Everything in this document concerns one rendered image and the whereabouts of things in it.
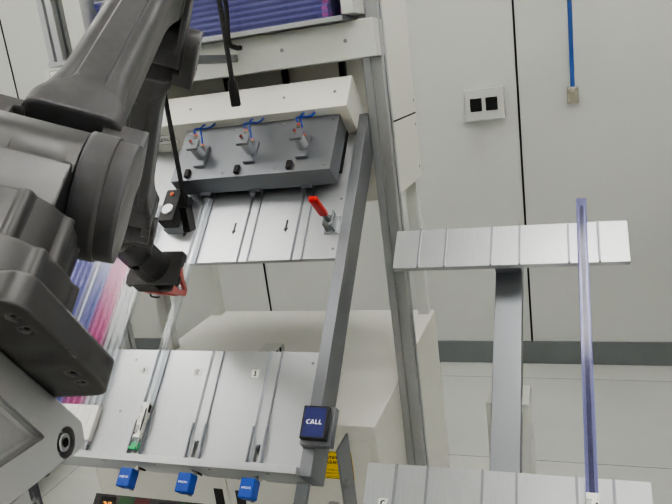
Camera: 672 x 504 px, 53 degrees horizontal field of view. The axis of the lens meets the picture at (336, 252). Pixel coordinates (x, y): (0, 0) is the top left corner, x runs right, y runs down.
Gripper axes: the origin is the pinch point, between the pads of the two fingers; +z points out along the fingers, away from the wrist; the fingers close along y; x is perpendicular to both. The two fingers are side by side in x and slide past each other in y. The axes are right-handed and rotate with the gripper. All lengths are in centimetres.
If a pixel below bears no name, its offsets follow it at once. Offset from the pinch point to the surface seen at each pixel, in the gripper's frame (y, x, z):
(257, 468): -23.4, 31.1, -2.1
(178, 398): -5.1, 20.2, 0.6
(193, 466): -12.3, 31.5, -1.6
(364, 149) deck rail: -31.8, -30.9, 1.2
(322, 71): -19, -55, 3
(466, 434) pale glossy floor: -32, -15, 145
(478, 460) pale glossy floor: -38, -3, 134
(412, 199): -30, -50, 48
